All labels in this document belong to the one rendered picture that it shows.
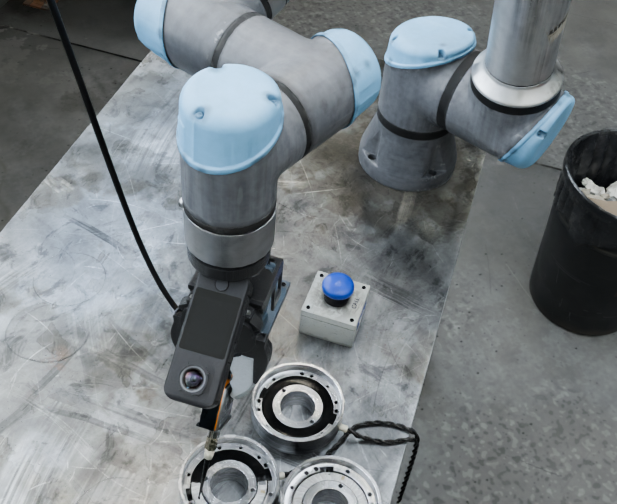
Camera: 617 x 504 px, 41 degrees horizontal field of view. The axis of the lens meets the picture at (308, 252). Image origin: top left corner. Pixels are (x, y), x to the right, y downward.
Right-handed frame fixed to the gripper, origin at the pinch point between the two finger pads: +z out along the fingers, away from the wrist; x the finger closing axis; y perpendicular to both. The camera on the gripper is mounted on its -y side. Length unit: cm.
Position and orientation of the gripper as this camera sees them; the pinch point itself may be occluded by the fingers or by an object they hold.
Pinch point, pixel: (220, 391)
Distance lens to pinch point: 85.1
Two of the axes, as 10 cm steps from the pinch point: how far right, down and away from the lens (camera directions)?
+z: -0.7, 6.8, 7.3
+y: 3.0, -6.9, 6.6
